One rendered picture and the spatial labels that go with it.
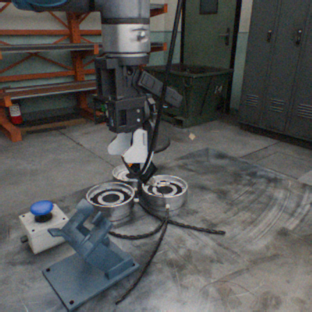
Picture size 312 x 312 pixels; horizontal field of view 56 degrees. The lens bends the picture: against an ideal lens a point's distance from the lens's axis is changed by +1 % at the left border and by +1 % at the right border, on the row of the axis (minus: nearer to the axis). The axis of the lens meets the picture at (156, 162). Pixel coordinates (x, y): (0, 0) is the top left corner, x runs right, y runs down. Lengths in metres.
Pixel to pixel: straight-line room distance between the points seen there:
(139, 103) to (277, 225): 0.38
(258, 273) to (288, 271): 0.05
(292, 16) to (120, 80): 3.07
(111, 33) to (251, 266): 0.44
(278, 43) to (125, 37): 3.11
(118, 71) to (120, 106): 0.05
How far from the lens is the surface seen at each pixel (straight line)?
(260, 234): 0.63
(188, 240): 0.59
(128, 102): 0.47
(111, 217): 0.63
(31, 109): 4.49
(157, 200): 0.64
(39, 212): 0.58
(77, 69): 4.40
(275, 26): 3.55
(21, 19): 4.41
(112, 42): 0.47
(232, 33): 4.47
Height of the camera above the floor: 1.17
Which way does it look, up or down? 25 degrees down
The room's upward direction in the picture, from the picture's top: straight up
